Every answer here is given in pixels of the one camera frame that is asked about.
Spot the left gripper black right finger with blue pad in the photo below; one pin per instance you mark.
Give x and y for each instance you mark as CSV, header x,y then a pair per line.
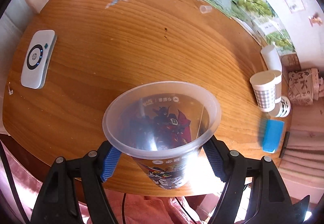
x,y
269,199

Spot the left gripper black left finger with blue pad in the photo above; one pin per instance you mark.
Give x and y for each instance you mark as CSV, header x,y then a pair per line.
x,y
57,201

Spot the translucent printed plastic cup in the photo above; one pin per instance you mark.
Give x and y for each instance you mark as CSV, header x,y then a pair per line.
x,y
163,126

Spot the blue plastic cup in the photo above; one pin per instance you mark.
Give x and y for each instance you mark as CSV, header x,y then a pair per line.
x,y
272,136

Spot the panda print paper cup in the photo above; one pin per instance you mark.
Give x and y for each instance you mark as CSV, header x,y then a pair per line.
x,y
282,109

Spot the grey checkered paper cup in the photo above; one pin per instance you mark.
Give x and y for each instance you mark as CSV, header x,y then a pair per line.
x,y
263,84

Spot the brown sleeve paper cup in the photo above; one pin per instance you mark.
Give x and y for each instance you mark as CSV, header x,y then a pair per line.
x,y
278,84

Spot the white plain paper cup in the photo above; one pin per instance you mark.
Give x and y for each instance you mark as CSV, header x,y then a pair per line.
x,y
271,58

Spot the pink trousers leg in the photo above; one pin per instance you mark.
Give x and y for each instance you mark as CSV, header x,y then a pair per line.
x,y
131,208

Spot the letter print fabric basket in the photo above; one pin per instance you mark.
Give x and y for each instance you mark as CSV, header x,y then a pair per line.
x,y
304,87

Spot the white portable wifi router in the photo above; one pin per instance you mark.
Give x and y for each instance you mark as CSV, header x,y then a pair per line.
x,y
37,59

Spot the small clear plastic cap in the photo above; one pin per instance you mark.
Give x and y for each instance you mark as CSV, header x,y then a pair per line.
x,y
205,9

